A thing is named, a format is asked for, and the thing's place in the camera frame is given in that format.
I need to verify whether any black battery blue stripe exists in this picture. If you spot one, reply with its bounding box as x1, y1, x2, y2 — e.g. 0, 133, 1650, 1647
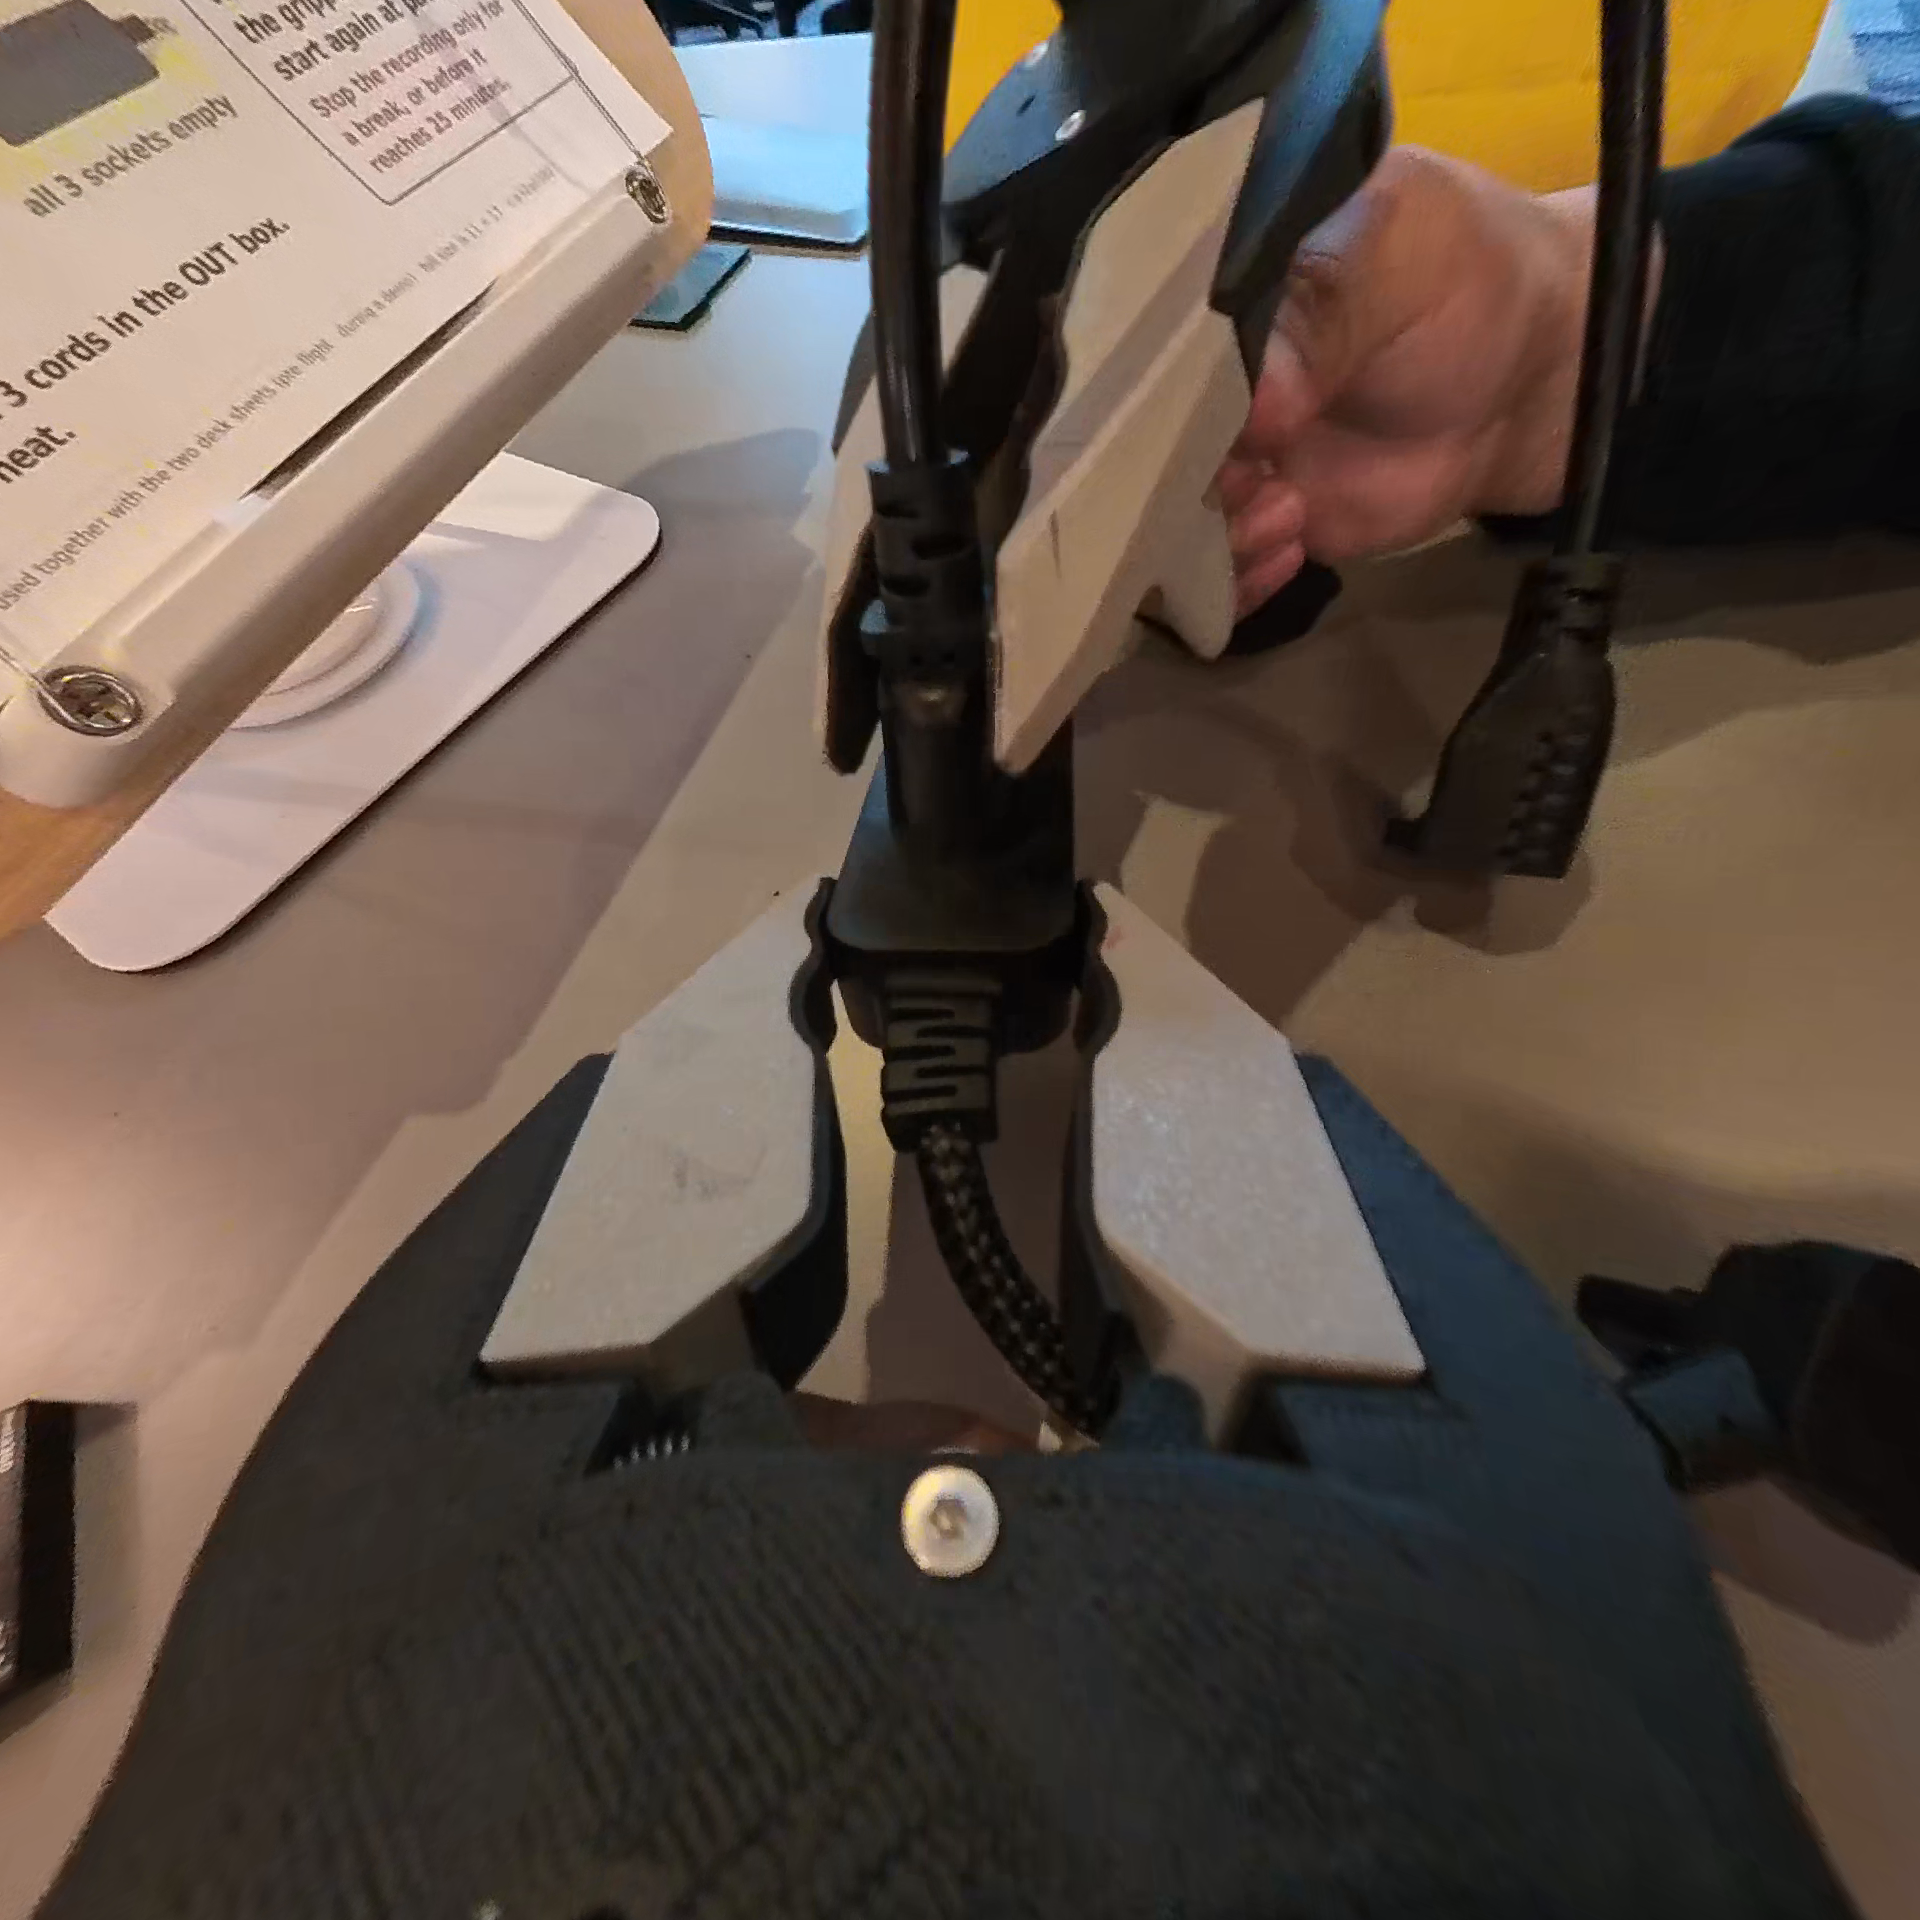
0, 1399, 80, 1710

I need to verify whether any silver flat device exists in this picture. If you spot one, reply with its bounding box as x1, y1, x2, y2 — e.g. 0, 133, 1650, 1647
673, 31, 875, 251

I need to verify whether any black braided strip cord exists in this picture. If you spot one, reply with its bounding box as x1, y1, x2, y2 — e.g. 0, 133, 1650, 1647
883, 966, 1125, 1440

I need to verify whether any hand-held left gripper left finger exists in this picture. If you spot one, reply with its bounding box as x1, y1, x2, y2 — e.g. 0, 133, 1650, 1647
477, 882, 856, 1386

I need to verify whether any black square pad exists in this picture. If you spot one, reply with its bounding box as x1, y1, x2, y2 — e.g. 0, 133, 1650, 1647
627, 242, 754, 337

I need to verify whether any yellow plastic bin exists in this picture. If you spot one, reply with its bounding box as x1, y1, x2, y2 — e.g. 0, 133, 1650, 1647
943, 0, 1844, 205

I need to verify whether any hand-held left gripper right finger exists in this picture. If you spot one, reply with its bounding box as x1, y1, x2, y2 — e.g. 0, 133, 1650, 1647
1084, 882, 1427, 1445

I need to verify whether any person's right hand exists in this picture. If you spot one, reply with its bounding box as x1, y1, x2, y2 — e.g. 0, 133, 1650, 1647
1212, 143, 1671, 606

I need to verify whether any black power plug cord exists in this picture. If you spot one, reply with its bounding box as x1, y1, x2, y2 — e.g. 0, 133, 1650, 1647
867, 0, 1000, 842
1384, 0, 1671, 882

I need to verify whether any white board stand base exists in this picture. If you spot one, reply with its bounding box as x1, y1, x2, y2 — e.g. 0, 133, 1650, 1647
41, 451, 665, 977

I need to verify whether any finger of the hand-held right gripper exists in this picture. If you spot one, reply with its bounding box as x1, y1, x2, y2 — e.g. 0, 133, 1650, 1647
815, 496, 889, 777
988, 96, 1268, 775

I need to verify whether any person's right forearm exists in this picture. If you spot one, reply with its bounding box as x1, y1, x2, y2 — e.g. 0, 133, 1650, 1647
1500, 89, 1920, 554

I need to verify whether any wooden instruction sheet board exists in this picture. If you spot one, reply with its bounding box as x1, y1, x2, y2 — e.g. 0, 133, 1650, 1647
0, 0, 719, 945

